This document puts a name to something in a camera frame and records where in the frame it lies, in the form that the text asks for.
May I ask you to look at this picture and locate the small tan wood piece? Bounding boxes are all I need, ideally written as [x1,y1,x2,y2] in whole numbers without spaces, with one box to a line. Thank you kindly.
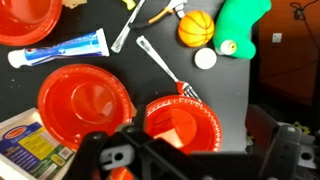
[62,0,89,10]

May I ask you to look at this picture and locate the orange triangular block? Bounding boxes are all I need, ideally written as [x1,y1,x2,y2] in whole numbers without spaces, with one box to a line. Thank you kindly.
[109,165,135,180]

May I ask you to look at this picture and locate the yellow toy banana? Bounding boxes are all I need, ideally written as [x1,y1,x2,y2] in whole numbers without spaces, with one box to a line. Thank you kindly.
[121,0,137,11]

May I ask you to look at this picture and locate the orange toy basketball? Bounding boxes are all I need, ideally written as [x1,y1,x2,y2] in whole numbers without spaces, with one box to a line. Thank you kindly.
[177,10,216,49]

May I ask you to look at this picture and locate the orange handled pliers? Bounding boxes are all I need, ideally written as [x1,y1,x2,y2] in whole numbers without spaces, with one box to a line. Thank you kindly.
[128,0,190,30]

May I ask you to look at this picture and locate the green toy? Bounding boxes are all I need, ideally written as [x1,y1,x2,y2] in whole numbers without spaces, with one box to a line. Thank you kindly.
[212,0,273,61]

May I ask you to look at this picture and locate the red plastic bowl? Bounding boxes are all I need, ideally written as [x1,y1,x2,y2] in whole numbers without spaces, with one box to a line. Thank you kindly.
[0,0,64,47]
[143,94,224,156]
[36,63,134,152]

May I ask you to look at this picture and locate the blue white toothpaste tube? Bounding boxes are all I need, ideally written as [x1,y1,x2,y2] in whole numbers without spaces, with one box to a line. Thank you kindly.
[7,27,111,70]

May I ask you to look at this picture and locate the wooden shape sorter box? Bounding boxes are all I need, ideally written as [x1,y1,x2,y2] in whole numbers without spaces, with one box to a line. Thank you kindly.
[0,107,80,180]

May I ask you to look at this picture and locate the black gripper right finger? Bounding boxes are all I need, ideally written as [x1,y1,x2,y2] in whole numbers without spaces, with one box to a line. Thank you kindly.
[245,104,320,180]

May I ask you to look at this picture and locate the white ball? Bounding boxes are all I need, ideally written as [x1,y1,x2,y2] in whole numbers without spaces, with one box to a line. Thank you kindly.
[194,47,218,71]

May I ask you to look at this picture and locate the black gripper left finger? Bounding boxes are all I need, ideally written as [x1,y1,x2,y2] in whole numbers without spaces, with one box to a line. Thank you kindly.
[64,104,158,180]

